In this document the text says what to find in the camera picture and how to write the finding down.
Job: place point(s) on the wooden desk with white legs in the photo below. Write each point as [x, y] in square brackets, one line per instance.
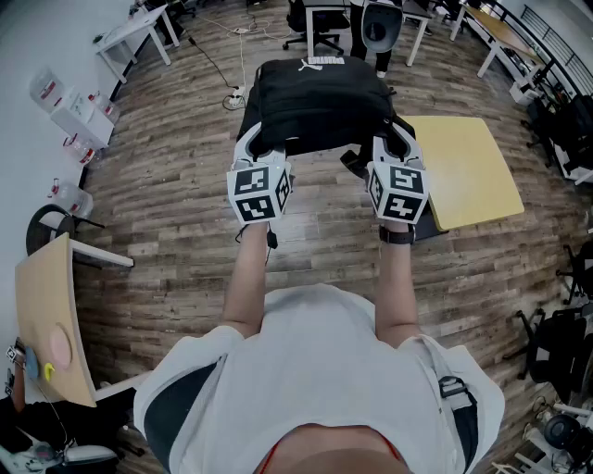
[500, 32]

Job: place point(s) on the person's right forearm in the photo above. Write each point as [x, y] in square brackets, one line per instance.
[396, 287]

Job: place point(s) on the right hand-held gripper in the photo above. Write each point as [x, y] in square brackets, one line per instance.
[400, 190]

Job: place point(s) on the black round chair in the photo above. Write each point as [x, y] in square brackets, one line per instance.
[41, 227]

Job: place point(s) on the grey shell chair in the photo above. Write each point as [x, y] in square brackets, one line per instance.
[381, 23]

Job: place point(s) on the black table base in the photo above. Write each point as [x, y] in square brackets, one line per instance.
[428, 227]

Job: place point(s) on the black backpack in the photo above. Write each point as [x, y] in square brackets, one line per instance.
[319, 102]

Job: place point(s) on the pink plate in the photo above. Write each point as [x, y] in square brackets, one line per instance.
[60, 347]

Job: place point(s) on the person's white t-shirt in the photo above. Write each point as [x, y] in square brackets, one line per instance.
[315, 361]

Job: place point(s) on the black office chair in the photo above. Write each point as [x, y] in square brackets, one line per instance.
[570, 129]
[329, 23]
[579, 273]
[556, 352]

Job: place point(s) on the person's left forearm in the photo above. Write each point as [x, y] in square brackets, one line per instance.
[245, 278]

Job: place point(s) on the clear water jug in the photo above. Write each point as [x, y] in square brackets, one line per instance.
[46, 90]
[74, 199]
[105, 107]
[83, 149]

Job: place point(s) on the yellow table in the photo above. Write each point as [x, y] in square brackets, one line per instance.
[463, 171]

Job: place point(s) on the dark wristwatch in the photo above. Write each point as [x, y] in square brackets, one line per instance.
[396, 235]

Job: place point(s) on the yellow small object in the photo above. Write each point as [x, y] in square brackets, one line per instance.
[48, 370]

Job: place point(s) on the black railing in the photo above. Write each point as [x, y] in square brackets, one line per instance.
[551, 41]

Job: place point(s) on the curved wooden desk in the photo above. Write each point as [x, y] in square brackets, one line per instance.
[46, 296]

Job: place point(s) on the blue round object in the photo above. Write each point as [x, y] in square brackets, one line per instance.
[32, 363]

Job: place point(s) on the white power strip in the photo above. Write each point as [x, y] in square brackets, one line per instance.
[237, 96]
[240, 31]

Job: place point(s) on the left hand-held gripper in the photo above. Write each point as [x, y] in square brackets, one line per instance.
[252, 190]

